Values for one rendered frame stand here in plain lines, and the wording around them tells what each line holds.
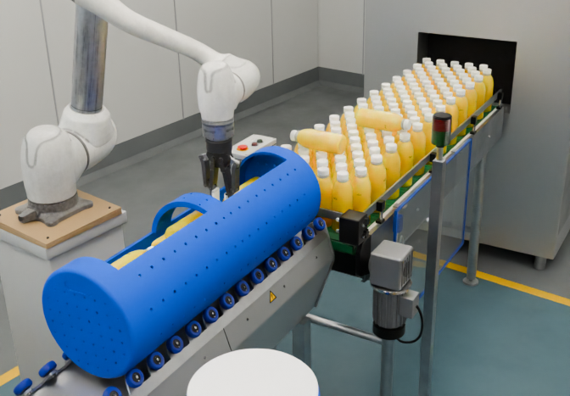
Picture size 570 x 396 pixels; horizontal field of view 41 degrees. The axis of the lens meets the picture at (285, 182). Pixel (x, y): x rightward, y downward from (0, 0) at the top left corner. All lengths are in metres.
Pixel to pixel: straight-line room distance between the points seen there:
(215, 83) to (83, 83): 0.58
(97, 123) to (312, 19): 4.88
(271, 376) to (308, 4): 5.72
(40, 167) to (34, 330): 0.57
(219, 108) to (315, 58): 5.32
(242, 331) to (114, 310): 0.52
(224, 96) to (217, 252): 0.43
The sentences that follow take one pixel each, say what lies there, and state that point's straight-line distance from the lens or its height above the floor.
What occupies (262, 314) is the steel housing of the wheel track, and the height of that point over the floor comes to 0.86.
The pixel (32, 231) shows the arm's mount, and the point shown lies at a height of 1.02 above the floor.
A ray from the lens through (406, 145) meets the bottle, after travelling 2.86.
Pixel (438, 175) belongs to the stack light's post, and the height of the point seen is 1.05.
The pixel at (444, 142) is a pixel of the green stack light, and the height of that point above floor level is 1.17.
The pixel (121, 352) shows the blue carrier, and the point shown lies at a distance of 1.79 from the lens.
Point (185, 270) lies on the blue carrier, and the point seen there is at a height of 1.16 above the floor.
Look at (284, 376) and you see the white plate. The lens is 1.70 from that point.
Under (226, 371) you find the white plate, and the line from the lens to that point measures 1.72.
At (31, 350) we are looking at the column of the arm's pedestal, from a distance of 2.78.
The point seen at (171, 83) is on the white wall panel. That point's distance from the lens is 5.92.
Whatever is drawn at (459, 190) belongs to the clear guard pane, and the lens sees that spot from 3.28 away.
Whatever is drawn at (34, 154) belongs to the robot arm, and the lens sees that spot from 2.44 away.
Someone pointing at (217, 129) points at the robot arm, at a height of 1.37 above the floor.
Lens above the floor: 2.08
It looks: 24 degrees down
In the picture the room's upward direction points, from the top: 1 degrees counter-clockwise
